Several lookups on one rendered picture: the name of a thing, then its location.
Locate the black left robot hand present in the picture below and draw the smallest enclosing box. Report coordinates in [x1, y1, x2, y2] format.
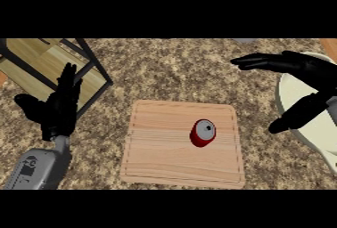
[14, 62, 85, 142]

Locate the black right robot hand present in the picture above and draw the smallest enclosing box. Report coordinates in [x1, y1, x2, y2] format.
[230, 50, 337, 134]

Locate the white pot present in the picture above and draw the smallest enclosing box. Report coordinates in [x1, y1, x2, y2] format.
[276, 52, 337, 175]

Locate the pale wooden cutting board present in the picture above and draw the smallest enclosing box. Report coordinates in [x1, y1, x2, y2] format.
[119, 99, 247, 190]

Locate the red can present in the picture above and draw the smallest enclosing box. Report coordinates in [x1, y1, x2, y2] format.
[188, 118, 218, 148]

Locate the black wire frame basket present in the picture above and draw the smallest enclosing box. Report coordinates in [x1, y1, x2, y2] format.
[0, 38, 114, 120]

